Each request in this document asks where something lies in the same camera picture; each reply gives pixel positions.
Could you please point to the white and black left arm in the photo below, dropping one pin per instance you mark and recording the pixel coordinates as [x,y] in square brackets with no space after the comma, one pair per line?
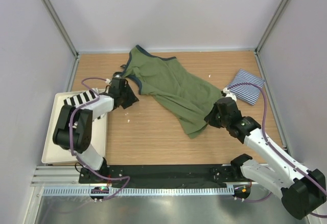
[73,130]

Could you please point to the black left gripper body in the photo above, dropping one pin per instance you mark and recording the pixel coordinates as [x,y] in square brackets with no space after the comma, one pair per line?
[121,95]

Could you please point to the white slotted cable duct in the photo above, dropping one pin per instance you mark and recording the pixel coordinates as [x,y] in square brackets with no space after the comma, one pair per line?
[103,191]

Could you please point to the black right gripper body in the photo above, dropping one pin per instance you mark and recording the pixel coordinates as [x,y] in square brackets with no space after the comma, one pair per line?
[222,121]

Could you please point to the olive green tank top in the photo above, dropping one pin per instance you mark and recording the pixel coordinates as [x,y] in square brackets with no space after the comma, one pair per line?
[189,98]

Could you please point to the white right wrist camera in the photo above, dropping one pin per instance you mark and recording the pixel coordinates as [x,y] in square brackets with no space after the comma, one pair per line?
[226,92]

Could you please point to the blue white striped tank top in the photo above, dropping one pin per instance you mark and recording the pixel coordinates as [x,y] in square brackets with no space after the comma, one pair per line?
[244,86]

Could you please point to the black white striped tank top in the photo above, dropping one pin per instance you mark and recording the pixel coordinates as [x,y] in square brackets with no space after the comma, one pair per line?
[99,104]

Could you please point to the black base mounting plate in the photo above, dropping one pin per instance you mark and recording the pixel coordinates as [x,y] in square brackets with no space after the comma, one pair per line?
[199,176]

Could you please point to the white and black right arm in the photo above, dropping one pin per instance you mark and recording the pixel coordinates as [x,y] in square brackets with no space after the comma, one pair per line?
[300,189]

